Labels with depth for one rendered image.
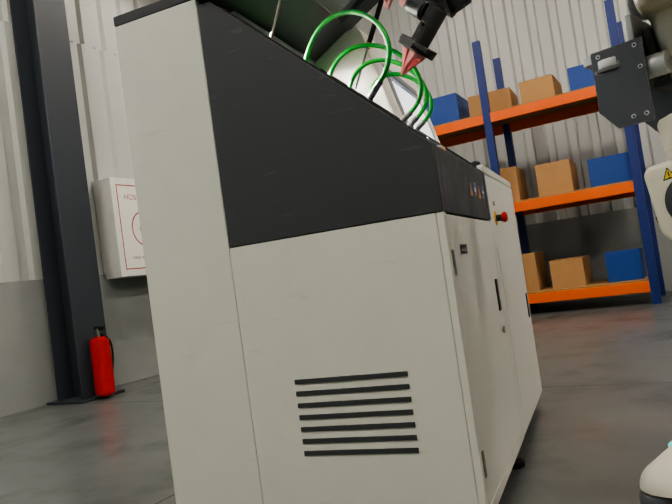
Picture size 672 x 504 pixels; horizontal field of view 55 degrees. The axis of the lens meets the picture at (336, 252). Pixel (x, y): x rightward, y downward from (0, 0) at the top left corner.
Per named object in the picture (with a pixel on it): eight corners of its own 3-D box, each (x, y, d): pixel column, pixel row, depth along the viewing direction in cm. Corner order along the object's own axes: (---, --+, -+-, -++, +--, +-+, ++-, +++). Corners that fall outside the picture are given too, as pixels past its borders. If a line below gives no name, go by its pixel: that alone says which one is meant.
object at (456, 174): (447, 211, 151) (437, 145, 151) (428, 215, 152) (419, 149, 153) (489, 219, 208) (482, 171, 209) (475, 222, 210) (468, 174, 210)
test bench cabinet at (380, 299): (494, 558, 143) (442, 211, 147) (268, 550, 166) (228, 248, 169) (527, 459, 208) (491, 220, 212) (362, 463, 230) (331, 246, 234)
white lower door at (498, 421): (492, 507, 146) (448, 212, 149) (482, 507, 147) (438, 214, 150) (523, 430, 206) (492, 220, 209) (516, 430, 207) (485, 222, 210)
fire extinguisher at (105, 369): (104, 397, 488) (96, 327, 490) (91, 398, 495) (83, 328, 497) (122, 392, 503) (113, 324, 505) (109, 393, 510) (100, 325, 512)
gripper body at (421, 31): (409, 43, 188) (422, 20, 186) (434, 59, 184) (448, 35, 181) (397, 38, 183) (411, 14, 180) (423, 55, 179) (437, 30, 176)
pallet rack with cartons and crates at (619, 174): (666, 295, 686) (621, 22, 698) (661, 303, 611) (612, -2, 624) (426, 318, 824) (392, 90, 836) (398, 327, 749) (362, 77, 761)
